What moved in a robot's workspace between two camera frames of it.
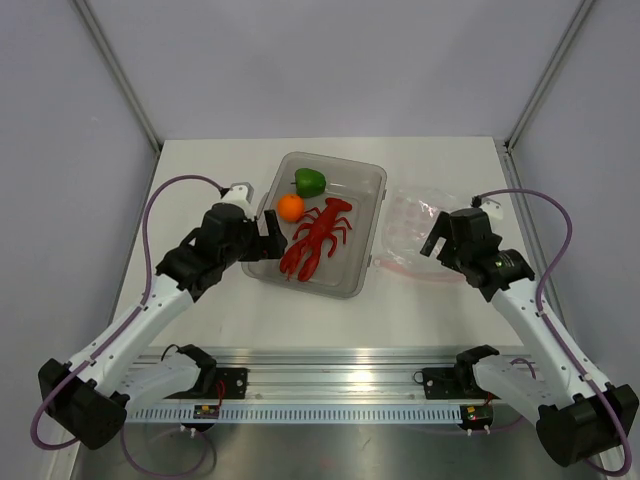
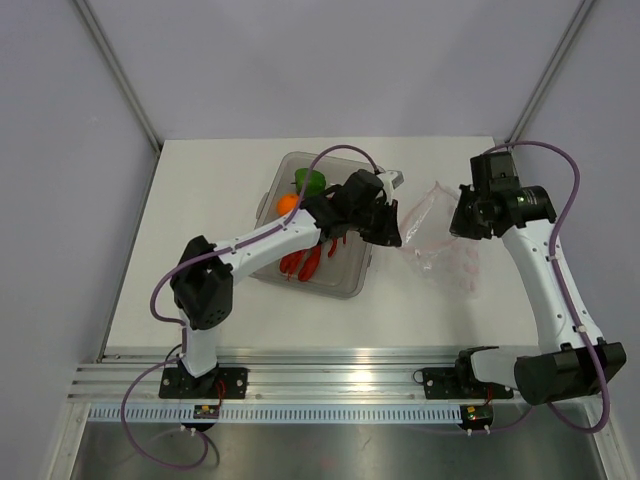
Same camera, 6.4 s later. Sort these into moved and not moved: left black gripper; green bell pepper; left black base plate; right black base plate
Moved: left black gripper
Not moved: green bell pepper; left black base plate; right black base plate
